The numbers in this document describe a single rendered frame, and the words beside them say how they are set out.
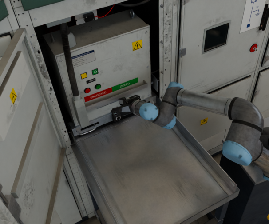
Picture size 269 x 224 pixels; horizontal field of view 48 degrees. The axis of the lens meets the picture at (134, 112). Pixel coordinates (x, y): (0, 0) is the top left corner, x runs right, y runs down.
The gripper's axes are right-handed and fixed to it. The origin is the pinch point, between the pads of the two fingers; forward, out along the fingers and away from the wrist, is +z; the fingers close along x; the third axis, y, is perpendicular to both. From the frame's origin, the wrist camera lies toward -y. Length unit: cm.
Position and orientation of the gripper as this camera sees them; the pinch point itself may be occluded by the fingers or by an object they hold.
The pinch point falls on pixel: (120, 103)
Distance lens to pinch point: 166.2
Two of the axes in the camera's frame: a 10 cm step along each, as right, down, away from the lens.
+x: -2.9, -9.1, -2.9
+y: 8.8, -3.7, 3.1
